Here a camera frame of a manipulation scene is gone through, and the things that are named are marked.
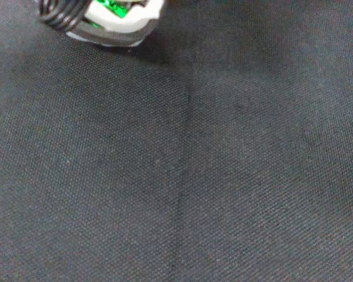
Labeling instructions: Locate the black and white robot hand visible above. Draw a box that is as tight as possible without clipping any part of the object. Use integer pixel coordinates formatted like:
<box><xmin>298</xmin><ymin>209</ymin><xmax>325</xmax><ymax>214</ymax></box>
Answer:
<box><xmin>38</xmin><ymin>0</ymin><xmax>166</xmax><ymax>48</ymax></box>

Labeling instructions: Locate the black bench cloth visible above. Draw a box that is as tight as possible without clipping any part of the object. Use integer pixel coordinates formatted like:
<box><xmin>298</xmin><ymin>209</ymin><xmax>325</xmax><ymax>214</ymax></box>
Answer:
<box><xmin>0</xmin><ymin>0</ymin><xmax>353</xmax><ymax>282</ymax></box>

